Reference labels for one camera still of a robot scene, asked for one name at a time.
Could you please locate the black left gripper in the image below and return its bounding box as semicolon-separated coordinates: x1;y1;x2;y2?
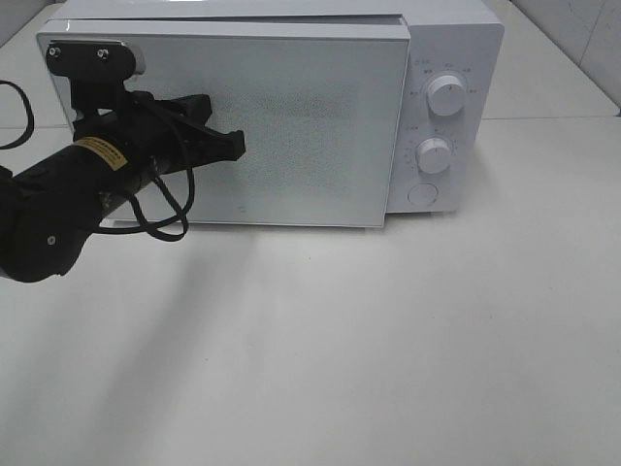
70;91;245;180

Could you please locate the round white door release button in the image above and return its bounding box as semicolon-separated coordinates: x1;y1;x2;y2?
408;183;439;208

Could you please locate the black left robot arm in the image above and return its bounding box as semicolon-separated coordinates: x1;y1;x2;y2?
1;91;245;283

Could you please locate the lower white microwave knob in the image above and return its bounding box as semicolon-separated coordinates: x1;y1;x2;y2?
415;137;452;175

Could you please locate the white microwave knob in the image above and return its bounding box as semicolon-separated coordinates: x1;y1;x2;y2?
415;137;452;175
425;73;467;117

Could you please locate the upper white microwave knob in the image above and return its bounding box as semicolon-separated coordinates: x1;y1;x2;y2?
425;73;467;117

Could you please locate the white microwave oven body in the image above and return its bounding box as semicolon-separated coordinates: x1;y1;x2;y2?
45;1;505;219

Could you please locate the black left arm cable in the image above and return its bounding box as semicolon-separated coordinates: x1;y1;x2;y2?
0;80;198;242

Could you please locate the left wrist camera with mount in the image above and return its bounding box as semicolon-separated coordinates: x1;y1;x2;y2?
46;40;146;121

